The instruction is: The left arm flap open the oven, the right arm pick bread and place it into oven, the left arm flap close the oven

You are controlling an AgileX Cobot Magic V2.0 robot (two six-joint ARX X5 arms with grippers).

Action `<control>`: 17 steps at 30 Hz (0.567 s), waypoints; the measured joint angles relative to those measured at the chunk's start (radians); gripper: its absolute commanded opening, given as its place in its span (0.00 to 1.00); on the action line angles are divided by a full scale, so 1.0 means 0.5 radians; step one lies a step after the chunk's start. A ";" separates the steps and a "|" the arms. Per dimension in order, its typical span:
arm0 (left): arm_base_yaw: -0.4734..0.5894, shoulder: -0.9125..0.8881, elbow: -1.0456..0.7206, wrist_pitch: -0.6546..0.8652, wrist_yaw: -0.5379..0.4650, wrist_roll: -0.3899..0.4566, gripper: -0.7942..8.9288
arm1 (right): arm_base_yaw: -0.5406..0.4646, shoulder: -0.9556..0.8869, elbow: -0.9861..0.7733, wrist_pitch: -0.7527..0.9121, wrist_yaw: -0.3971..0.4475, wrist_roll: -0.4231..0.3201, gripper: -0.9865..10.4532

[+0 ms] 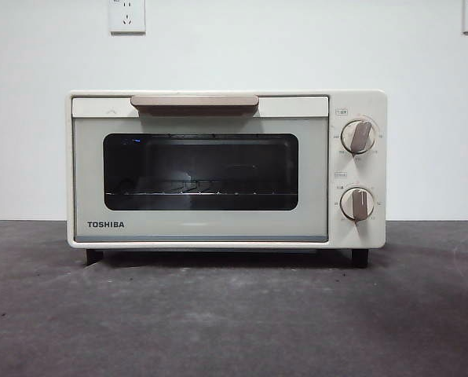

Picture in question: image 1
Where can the cream temperature knob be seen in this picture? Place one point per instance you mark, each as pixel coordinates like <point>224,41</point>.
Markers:
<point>359,136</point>

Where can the cream timer knob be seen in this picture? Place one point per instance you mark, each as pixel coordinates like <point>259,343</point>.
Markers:
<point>357,203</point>

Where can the cream Toshiba toaster oven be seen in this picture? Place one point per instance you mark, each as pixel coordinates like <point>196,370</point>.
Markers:
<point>359,102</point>

